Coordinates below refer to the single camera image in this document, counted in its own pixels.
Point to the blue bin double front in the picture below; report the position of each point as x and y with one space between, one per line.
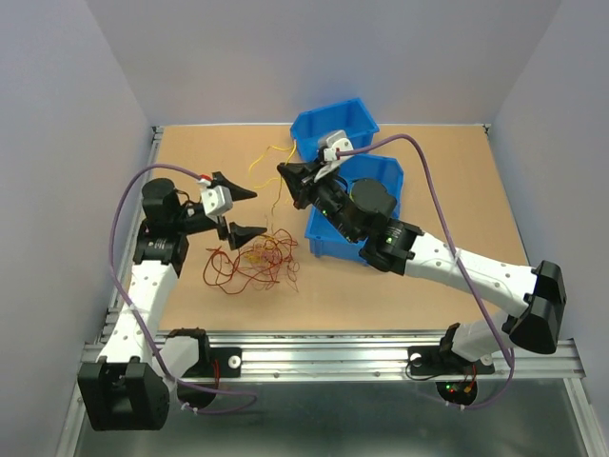
323 239

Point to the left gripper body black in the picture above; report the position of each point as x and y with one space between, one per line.
189 222

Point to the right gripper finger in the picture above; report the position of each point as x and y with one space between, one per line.
299 187
297 170

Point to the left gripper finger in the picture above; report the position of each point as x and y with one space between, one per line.
239 236
238 193

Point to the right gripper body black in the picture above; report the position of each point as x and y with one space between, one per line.
329 198

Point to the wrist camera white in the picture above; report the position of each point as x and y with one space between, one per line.
334 149
216 201

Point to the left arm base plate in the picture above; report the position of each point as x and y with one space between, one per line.
221 363

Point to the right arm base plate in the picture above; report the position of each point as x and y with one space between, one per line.
456 379

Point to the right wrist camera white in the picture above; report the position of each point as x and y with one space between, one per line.
334 149

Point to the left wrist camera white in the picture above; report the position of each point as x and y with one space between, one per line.
216 201

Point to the aluminium rail frame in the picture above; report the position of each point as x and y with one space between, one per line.
327 362

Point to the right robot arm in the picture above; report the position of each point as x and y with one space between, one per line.
531 301

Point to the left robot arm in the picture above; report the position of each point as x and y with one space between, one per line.
129 385

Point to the blue bin rear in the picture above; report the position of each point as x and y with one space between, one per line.
352 116

